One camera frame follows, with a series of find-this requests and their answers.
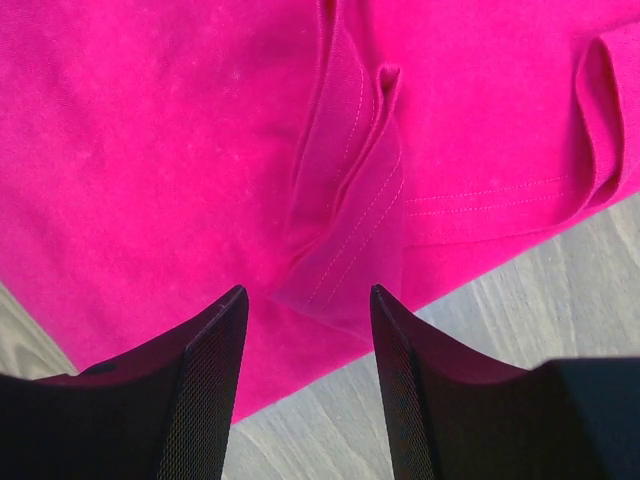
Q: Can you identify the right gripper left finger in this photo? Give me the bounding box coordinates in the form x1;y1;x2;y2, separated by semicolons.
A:
1;286;249;479

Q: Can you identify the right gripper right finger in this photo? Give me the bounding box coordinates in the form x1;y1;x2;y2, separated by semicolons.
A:
370;286;639;479

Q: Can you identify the pink t shirt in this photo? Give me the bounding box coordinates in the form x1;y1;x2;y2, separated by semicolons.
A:
1;0;639;420

